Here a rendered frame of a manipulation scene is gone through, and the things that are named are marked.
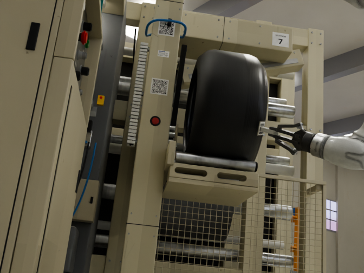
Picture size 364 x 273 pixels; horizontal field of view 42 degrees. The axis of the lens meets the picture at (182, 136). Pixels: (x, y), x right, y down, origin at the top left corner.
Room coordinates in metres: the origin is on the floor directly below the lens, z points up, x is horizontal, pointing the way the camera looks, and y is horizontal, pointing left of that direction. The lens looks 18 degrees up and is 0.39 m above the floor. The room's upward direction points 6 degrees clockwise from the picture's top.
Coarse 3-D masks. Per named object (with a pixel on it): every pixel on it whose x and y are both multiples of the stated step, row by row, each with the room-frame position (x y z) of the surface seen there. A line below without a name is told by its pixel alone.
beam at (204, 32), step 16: (192, 16) 2.17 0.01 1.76; (208, 16) 2.18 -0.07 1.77; (192, 32) 2.17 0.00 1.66; (208, 32) 2.18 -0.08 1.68; (224, 32) 2.19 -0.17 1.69; (240, 32) 2.20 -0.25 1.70; (256, 32) 2.21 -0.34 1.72; (288, 32) 2.22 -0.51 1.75; (192, 48) 2.29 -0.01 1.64; (208, 48) 2.27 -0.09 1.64; (224, 48) 2.26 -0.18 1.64; (240, 48) 2.24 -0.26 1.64; (256, 48) 2.22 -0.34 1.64; (272, 48) 2.22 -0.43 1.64; (288, 48) 2.22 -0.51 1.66
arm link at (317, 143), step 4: (316, 136) 1.62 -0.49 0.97; (320, 136) 1.62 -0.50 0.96; (324, 136) 1.61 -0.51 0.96; (328, 136) 1.61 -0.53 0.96; (312, 140) 1.63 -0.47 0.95; (316, 140) 1.62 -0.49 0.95; (320, 140) 1.61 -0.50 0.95; (324, 140) 1.60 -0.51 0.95; (312, 144) 1.63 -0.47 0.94; (316, 144) 1.62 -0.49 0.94; (320, 144) 1.61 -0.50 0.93; (312, 148) 1.64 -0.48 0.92; (316, 148) 1.63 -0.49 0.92; (320, 148) 1.61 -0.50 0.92; (312, 152) 1.65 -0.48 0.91; (316, 152) 1.63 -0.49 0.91; (320, 152) 1.62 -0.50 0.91; (316, 156) 1.66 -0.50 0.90; (320, 156) 1.64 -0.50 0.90
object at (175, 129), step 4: (172, 128) 2.31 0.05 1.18; (176, 128) 2.30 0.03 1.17; (172, 132) 2.31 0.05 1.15; (176, 132) 2.30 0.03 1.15; (172, 136) 2.31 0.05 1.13; (176, 136) 2.30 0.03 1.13; (168, 140) 2.31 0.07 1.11; (172, 140) 2.32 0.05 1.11; (176, 140) 2.30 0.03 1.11; (176, 144) 2.30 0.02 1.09
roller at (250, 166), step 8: (176, 152) 1.84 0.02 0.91; (184, 152) 1.85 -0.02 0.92; (176, 160) 1.84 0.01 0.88; (184, 160) 1.84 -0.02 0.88; (192, 160) 1.84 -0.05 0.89; (200, 160) 1.84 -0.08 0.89; (208, 160) 1.85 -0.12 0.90; (216, 160) 1.85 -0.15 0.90; (224, 160) 1.85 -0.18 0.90; (232, 160) 1.86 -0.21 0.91; (240, 160) 1.86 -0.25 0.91; (248, 160) 1.88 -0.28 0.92; (232, 168) 1.87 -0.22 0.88; (240, 168) 1.87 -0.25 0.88; (248, 168) 1.87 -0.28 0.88; (256, 168) 1.87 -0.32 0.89
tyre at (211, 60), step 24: (216, 72) 1.74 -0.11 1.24; (240, 72) 1.75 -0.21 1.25; (264, 72) 1.81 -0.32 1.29; (192, 96) 2.15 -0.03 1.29; (216, 96) 1.73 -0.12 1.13; (240, 96) 1.74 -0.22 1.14; (264, 96) 1.77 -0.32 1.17; (192, 120) 2.24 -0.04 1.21; (216, 120) 1.76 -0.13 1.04; (240, 120) 1.76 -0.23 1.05; (264, 120) 1.80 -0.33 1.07; (192, 144) 1.87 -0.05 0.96; (216, 144) 1.82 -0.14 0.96; (240, 144) 1.82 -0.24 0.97
